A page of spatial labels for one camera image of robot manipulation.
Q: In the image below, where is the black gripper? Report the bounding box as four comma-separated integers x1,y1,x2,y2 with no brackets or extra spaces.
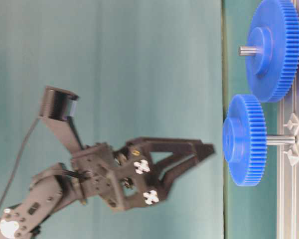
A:
71,137,215,211

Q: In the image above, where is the small blue plastic gear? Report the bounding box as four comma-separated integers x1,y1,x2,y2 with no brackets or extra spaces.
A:
223,94,267,187

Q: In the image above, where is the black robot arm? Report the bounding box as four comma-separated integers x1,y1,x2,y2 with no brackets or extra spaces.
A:
0,137,215,239

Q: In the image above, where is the long steel shaft lower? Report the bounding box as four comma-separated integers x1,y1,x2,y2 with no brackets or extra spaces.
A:
266,135,296,146

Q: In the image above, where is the short steel shaft upper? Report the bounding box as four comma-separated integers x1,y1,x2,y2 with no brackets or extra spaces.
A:
238,46,263,56

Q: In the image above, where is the large blue plastic gear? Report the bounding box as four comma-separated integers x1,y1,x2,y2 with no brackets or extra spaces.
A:
245,0,299,102

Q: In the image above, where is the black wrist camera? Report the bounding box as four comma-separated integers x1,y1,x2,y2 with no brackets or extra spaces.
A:
39,86,79,121

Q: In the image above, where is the white plastic shaft bracket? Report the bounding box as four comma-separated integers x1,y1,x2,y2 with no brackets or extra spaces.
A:
283,113,299,166

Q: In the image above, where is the aluminium extrusion rail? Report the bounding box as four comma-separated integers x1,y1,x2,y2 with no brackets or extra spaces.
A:
277,0,299,239

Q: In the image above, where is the thin black camera cable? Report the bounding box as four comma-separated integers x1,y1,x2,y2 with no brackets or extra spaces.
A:
0,117,40,225

